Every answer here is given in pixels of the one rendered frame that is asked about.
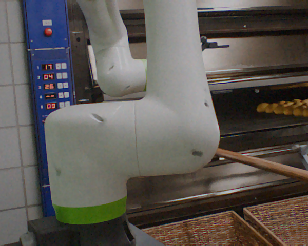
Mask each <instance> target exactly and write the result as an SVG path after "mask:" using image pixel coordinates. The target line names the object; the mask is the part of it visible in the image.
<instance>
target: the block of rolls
mask: <svg viewBox="0 0 308 246"><path fill-rule="evenodd" d="M257 111H258V112H266V113H276V114H285V115H295V116H308V99H306V100H302V101H301V100H299V99H294V100H292V101H291V102H290V101H288V102H285V101H279V102H278V103H276V104H266V103H261V104H259V105H258V106H257Z"/></svg>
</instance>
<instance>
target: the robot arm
mask: <svg viewBox="0 0 308 246"><path fill-rule="evenodd" d="M76 1H77V2H78V4H79V5H80V7H81V9H82V12H83V14H84V17H85V20H86V23H87V26H88V31H89V39H90V42H91V45H92V49H93V52H94V60H95V67H96V72H97V82H98V85H99V87H100V89H101V90H102V91H103V92H104V93H106V94H107V95H109V96H111V97H123V96H125V95H128V94H132V93H137V92H145V91H146V95H145V97H144V98H143V99H142V100H137V101H121V102H107V103H92V104H79V105H72V106H68V107H64V108H61V109H59V110H56V111H54V112H52V113H51V114H49V115H48V116H47V118H46V120H45V123H44V128H45V141H46V151H47V161H48V171H49V181H50V189H51V199H52V205H53V207H54V209H55V212H56V215H54V216H50V217H45V218H40V219H35V220H28V232H27V233H24V234H23V235H21V236H20V237H19V242H15V243H10V244H6V245H0V246H136V234H135V232H134V230H133V229H132V227H131V226H130V224H129V221H128V219H127V215H126V198H127V186H126V183H127V181H128V179H130V178H132V177H143V176H157V175H171V174H185V173H191V172H194V171H197V170H199V169H201V168H203V167H204V166H205V165H207V164H208V163H209V162H210V161H211V159H212V158H213V157H214V155H215V153H216V151H217V148H218V145H219V140H220V131H219V126H218V123H217V119H216V116H215V112H214V106H213V102H212V98H216V97H221V93H229V92H232V90H218V91H210V90H209V86H208V82H207V78H206V73H205V68H204V62H203V56H202V52H203V51H204V50H205V49H218V48H229V45H219V46H218V42H208V41H207V37H206V36H203V37H200V32H199V24H198V13H197V0H143V2H144V11H145V24H146V40H147V59H133V58H132V57H131V54H130V49H129V44H128V37H127V30H126V27H125V25H124V24H123V22H122V20H121V15H120V12H119V8H118V2H117V0H76ZM200 43H202V44H200Z"/></svg>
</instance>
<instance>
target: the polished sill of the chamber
mask: <svg viewBox="0 0 308 246"><path fill-rule="evenodd" d="M307 133H308V123H307V124H300V125H293V126H286V127H278V128H271V129H265V130H253V131H246V132H240V133H232V134H225V135H220V140H219V145H218V146H226V145H233V144H239V143H246V142H254V141H261V140H267V139H274V138H280V137H288V136H294V135H301V134H307Z"/></svg>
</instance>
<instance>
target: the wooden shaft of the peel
mask: <svg viewBox="0 0 308 246"><path fill-rule="evenodd" d="M214 156H217V157H221V158H224V159H227V160H231V161H234V162H238V163H241V164H244V165H247V166H250V167H253V168H257V169H263V170H266V171H269V172H273V173H276V174H279V175H282V176H286V177H289V178H292V179H296V180H299V181H305V182H308V171H307V170H303V169H297V168H293V167H289V166H286V165H282V164H279V163H275V162H271V161H267V160H264V159H260V158H256V157H252V156H246V155H242V154H239V153H235V152H231V151H227V150H224V149H219V148H217V151H216V153H215V155H214Z"/></svg>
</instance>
